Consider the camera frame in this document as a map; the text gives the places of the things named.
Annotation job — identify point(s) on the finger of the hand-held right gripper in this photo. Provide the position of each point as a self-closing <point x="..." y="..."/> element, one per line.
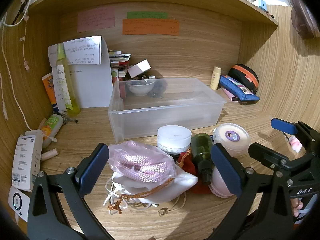
<point x="265" y="155"/>
<point x="283" y="126"/>

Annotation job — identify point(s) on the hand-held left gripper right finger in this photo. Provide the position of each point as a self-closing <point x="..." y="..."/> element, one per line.
<point x="225" y="172"/>

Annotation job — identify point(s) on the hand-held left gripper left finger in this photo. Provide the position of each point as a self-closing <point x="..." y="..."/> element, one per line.
<point x="93" y="170"/>

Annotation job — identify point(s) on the pink round compact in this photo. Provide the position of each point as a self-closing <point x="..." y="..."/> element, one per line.
<point x="217" y="185"/>

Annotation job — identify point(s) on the pink white small object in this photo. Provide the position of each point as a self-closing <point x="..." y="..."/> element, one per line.
<point x="295" y="143"/>

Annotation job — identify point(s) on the round white purple-label container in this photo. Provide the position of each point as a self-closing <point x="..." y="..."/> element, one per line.
<point x="231" y="136"/>

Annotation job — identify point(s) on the clear plastic storage box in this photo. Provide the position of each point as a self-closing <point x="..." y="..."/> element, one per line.
<point x="162" y="115"/>

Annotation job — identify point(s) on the wooden desktop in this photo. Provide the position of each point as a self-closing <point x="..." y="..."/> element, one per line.
<point x="250" y="115"/>

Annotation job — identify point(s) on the person's right hand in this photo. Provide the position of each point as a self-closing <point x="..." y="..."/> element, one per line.
<point x="297" y="206"/>

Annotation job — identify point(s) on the dark green bottle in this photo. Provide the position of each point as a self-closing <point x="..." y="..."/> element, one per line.
<point x="201" y="152"/>

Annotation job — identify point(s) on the red cloth pouch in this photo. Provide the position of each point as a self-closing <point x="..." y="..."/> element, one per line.
<point x="186" y="162"/>

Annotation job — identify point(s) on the small white cylinder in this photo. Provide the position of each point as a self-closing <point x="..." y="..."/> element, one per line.
<point x="49" y="154"/>

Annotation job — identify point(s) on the orange green lotion tube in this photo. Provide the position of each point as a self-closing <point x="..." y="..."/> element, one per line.
<point x="51" y="128"/>

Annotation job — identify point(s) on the blue pencil case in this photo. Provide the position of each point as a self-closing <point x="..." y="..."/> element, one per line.
<point x="237" y="87"/>

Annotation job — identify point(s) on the pink flat packet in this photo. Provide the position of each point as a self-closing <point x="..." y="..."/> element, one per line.
<point x="231" y="96"/>

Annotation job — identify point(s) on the black orange-zip case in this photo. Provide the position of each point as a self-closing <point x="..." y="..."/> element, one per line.
<point x="246" y="76"/>

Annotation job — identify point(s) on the white round jar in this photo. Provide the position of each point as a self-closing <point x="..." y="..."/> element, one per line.
<point x="173" y="136"/>

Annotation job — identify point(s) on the white labelled power adapter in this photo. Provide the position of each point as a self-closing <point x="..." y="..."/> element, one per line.
<point x="26" y="160"/>

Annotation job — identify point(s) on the white round-button device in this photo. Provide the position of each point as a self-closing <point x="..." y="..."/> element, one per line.
<point x="18" y="202"/>

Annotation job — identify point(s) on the cream sunscreen bottle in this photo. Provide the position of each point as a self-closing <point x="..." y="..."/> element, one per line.
<point x="215" y="78"/>

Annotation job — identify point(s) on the white folded paper sheets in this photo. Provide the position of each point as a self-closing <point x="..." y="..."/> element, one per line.
<point x="92" y="85"/>

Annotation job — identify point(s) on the white ceramic bowl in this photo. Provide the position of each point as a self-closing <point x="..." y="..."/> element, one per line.
<point x="140" y="87"/>

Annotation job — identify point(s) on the yellow spray bottle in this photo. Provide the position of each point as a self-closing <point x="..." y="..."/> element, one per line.
<point x="62" y="80"/>

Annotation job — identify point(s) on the stack of booklets and cards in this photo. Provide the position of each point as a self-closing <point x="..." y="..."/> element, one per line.
<point x="120" y="62"/>

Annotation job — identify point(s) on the small white box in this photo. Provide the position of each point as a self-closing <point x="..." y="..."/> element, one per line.
<point x="138" y="68"/>

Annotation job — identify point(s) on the brown pouch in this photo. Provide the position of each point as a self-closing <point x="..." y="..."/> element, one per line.
<point x="303" y="15"/>

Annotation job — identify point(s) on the blue shelf object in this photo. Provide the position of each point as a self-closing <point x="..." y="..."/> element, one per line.
<point x="262" y="3"/>

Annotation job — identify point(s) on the pink sticky note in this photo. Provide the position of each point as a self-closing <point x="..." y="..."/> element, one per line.
<point x="96" y="18"/>

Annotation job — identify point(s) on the orange sticky note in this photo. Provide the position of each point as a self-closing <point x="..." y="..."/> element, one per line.
<point x="150" y="27"/>

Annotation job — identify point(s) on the green sticky note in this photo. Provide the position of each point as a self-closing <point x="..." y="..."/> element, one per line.
<point x="147" y="15"/>

